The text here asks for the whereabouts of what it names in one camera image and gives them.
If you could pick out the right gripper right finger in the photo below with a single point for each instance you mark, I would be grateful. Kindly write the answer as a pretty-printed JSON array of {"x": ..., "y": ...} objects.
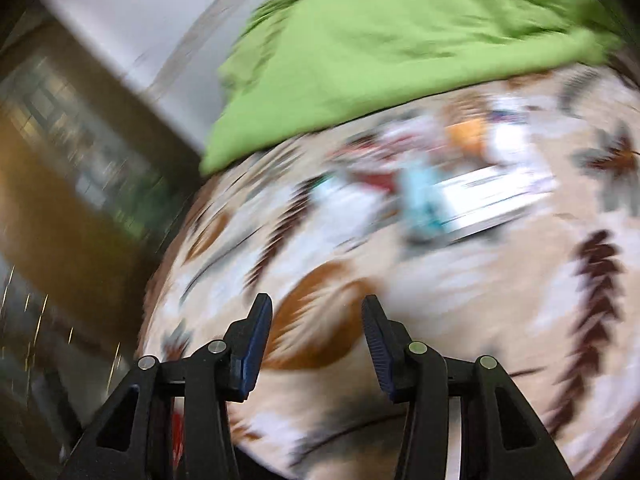
[{"x": 502, "y": 436}]

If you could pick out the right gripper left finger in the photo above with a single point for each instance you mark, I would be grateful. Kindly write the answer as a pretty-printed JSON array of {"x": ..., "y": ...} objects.
[{"x": 131, "y": 435}]

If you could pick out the white paper box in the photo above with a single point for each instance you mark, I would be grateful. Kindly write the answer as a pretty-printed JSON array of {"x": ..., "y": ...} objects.
[{"x": 485, "y": 198}]

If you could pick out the white plastic bag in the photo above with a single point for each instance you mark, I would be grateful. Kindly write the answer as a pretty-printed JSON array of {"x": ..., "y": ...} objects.
[{"x": 345, "y": 212}]

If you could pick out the orange small box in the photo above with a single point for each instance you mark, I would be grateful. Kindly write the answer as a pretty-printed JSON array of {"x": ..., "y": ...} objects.
[{"x": 469, "y": 136}]

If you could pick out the red white carton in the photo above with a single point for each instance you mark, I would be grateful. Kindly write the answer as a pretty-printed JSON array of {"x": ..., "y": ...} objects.
[{"x": 372, "y": 158}]

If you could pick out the light blue tissue packet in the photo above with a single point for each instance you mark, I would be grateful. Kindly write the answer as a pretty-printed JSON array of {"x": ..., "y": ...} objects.
[{"x": 423, "y": 208}]

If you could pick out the red plastic basket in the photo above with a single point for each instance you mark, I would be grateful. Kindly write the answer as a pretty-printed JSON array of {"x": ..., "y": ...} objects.
[{"x": 176, "y": 431}]

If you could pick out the leaf pattern beige blanket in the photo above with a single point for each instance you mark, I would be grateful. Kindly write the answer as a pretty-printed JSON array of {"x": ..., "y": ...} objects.
[{"x": 553, "y": 295}]

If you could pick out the wooden glass door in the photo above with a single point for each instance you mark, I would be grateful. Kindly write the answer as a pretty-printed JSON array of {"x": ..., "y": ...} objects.
[{"x": 93, "y": 188}]

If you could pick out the green quilt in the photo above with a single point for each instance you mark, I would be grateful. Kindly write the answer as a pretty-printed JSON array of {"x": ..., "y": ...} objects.
[{"x": 306, "y": 65}]

